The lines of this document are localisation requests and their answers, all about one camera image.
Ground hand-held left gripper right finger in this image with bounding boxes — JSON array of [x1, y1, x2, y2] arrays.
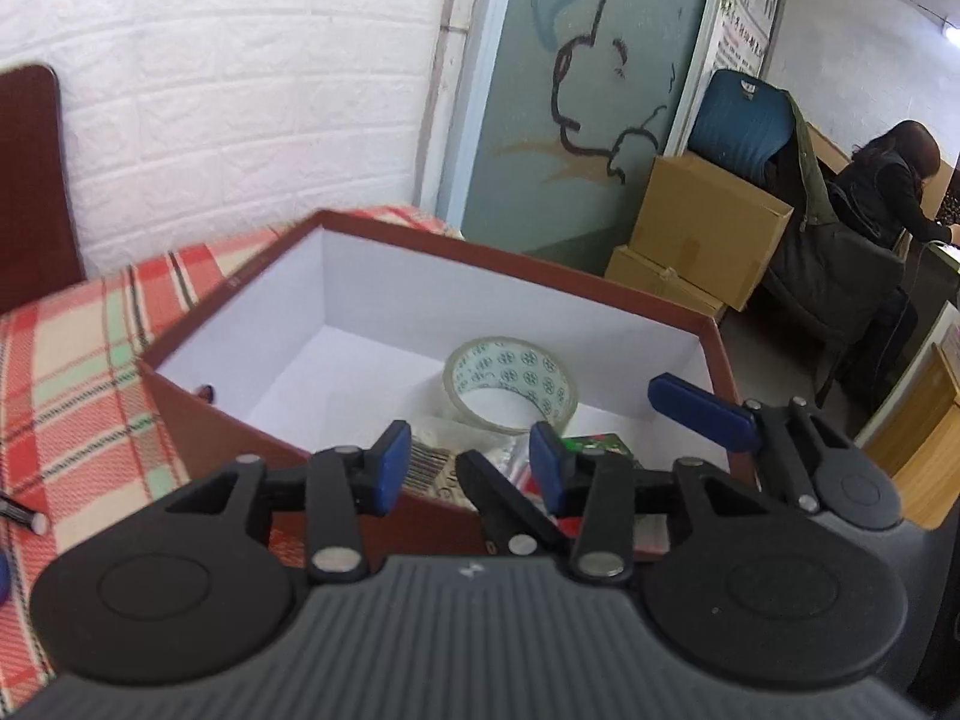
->
[[529, 424, 762, 584]]

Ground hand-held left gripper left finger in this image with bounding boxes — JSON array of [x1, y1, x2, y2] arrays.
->
[[161, 420, 413, 584]]

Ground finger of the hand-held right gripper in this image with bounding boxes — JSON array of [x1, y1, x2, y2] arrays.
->
[[649, 373, 826, 515], [456, 450, 567, 557]]

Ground cotton swab pack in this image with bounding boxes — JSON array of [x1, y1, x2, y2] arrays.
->
[[405, 416, 541, 511]]

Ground clear tape roll green print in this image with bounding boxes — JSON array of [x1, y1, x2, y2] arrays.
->
[[442, 336, 580, 434]]

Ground brown storage box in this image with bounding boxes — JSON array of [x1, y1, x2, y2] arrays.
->
[[137, 210, 758, 563]]

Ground black marker with blue cap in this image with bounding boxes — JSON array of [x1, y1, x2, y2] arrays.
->
[[0, 495, 50, 535]]

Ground light wooden desk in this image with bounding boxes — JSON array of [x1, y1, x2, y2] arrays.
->
[[855, 341, 960, 533]]

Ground flat cardboard box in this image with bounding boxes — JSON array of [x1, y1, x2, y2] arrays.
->
[[604, 244, 727, 325]]

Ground large cardboard box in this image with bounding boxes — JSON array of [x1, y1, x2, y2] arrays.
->
[[632, 154, 794, 314]]

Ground black office chair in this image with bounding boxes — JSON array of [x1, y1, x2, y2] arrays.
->
[[761, 217, 908, 406]]

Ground olive jacket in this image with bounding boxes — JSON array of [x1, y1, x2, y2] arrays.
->
[[772, 94, 841, 241]]

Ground blue office chair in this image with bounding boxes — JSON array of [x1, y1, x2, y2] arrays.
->
[[688, 69, 797, 188]]

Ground plaid tablecloth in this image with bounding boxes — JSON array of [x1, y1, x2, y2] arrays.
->
[[0, 204, 451, 691]]

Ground frosted glass door with drawing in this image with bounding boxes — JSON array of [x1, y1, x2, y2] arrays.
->
[[457, 0, 725, 278]]

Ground brown chair with gold emblem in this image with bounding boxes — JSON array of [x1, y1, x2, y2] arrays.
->
[[0, 64, 86, 316]]

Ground white door frame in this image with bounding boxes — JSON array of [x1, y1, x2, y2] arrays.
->
[[412, 0, 496, 222]]

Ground wall poster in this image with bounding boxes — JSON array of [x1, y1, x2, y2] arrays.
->
[[709, 0, 790, 80]]

